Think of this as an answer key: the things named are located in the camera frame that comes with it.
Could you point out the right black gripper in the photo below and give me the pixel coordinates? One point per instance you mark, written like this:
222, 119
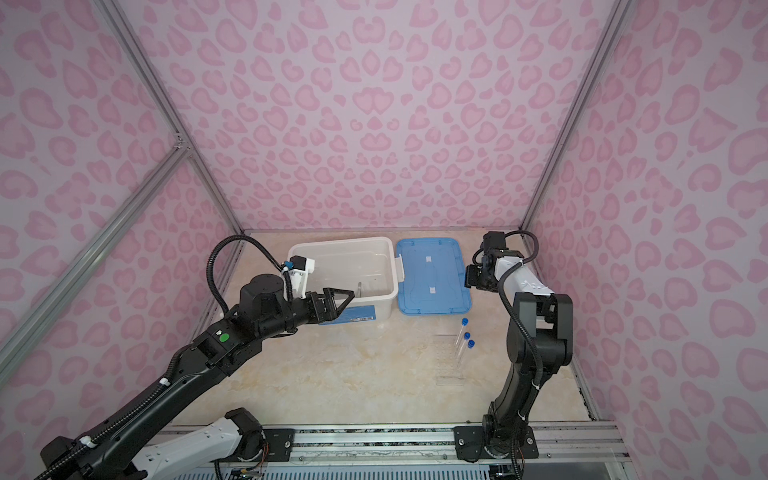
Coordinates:
471, 278

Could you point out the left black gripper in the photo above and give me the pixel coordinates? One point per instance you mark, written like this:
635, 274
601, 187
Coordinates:
332, 310

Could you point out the blue plastic bin lid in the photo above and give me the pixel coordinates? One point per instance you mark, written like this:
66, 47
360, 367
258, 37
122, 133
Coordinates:
433, 277

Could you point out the white plastic storage bin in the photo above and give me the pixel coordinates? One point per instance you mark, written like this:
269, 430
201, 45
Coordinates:
343, 263

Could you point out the clear test tube rack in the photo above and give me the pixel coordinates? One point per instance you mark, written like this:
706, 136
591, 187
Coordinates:
444, 352

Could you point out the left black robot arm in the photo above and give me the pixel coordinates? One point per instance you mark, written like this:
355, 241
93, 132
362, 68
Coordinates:
109, 450

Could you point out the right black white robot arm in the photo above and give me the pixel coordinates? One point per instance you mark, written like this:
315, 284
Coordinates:
539, 337

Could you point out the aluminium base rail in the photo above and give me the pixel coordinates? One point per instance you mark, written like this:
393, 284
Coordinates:
551, 450

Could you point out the diagonal aluminium frame bar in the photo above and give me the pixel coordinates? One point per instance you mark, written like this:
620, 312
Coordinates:
39, 319

